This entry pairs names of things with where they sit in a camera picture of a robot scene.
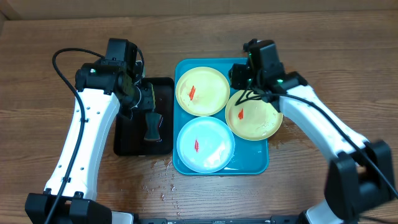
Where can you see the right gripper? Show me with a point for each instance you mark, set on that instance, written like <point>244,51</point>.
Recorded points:
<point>238,77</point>

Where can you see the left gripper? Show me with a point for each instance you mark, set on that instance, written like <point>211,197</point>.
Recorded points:
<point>147,98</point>

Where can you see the dark green scrubbing sponge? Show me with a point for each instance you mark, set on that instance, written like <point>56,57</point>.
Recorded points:
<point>153,122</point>

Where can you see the yellow plate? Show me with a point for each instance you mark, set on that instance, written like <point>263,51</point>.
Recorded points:
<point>252,120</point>
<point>202,91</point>

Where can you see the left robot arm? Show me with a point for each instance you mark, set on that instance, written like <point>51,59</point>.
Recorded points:
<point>103,89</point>

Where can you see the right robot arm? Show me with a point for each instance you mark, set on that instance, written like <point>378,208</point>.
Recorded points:
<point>360,173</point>

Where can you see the black plastic tray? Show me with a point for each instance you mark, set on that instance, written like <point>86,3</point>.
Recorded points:
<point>129,133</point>

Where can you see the light blue plate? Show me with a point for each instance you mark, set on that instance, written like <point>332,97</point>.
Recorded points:
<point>205,145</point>

